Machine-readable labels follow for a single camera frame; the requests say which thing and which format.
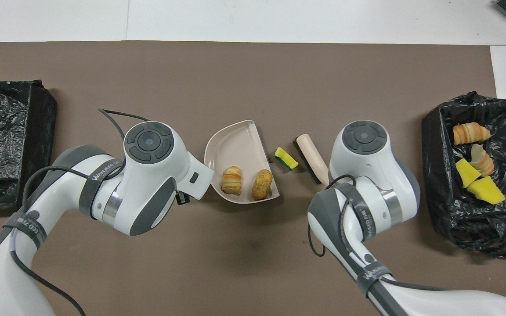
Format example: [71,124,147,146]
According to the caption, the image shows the toy croissant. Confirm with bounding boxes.
[453,122,491,146]
[220,165,242,196]

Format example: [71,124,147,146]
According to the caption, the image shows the beige plastic dustpan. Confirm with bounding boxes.
[204,120,281,205]

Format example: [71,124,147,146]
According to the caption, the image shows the brown oval bread roll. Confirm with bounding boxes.
[251,169,274,201]

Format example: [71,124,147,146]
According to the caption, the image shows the yellow sponge piece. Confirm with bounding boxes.
[274,147,300,171]
[466,176,506,205]
[455,158,482,189]

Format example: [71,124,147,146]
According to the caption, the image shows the beige hand brush black bristles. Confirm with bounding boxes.
[293,133,330,186]

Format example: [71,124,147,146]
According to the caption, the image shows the pale striped bread piece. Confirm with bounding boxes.
[470,144,495,177]

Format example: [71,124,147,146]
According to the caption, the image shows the boxy black bag lined bin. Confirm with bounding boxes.
[0,80,58,209]

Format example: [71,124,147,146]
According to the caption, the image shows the crumpled black bag lined bin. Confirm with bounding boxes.
[421,91,506,259]

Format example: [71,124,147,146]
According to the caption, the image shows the brown table mat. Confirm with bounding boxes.
[0,41,506,316]

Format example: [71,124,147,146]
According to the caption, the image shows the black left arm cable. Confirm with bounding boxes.
[9,108,150,316]

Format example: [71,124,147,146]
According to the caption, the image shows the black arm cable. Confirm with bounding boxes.
[307,174,451,292]
[9,108,150,316]

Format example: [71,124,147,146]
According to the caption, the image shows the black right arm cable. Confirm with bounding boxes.
[307,174,451,292]

